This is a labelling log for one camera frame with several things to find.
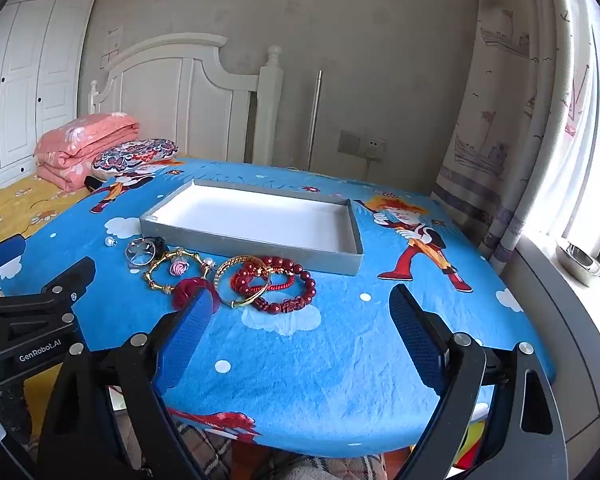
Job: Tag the blue cartoon tablecloth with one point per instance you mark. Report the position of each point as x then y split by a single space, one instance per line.
330 360

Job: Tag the ship print curtain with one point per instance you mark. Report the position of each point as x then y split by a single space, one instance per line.
505 110

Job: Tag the white wooden headboard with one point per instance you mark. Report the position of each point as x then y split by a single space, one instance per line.
180 90

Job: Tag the pink folded quilt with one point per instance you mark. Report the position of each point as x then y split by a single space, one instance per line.
80 145

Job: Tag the metal pole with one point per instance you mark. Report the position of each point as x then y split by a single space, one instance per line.
314 120

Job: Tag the patterned pillow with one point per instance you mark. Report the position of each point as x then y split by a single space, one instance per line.
135 152

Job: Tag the wall socket with plug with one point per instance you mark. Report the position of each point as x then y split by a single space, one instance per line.
372 146

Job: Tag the red rose brooch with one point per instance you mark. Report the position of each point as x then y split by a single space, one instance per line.
187 287

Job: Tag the grey cardboard tray box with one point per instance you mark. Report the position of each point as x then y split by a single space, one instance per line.
260 215

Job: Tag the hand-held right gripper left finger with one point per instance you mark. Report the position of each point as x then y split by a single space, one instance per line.
190 330

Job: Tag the white wardrobe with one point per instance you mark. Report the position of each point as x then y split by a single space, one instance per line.
25 85

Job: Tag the paper notice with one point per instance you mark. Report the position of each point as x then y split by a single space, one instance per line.
112 42

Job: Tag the rainbow coloured cloth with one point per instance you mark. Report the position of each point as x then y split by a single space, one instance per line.
472 435

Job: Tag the gold bangle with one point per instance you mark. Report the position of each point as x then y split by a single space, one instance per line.
252 300

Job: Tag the metal bowl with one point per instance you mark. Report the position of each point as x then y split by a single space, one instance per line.
580 260

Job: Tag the yellow floral bed sheet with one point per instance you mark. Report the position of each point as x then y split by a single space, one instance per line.
20 205

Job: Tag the plaid cloth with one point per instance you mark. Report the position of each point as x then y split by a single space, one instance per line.
205 450

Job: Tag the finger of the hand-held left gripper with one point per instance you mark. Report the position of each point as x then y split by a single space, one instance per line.
72 275
2 252

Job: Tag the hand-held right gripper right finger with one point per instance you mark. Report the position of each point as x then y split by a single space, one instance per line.
420 340

